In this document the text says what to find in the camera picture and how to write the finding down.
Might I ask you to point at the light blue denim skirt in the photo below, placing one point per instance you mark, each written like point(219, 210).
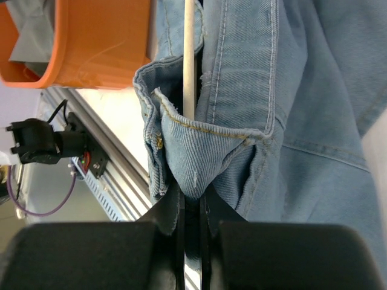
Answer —
point(289, 88)

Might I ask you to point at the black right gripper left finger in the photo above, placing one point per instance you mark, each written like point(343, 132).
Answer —
point(145, 254)

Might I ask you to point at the grey white clothes rack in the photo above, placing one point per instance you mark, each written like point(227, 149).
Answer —
point(374, 146)

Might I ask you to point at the cream hanger of denim skirt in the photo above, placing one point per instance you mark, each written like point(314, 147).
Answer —
point(189, 64)

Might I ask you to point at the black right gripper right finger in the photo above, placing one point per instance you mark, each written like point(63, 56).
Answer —
point(237, 254)

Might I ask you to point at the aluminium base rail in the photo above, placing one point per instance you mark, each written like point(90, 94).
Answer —
point(122, 170)

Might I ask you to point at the orange plastic basket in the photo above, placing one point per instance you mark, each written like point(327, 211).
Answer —
point(97, 44)

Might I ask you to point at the grey pleated skirt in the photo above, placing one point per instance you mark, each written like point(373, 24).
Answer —
point(35, 23)

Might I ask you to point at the slotted grey cable duct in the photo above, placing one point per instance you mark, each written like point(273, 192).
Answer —
point(109, 201)

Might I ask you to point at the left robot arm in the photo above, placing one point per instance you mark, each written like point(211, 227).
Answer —
point(36, 141)

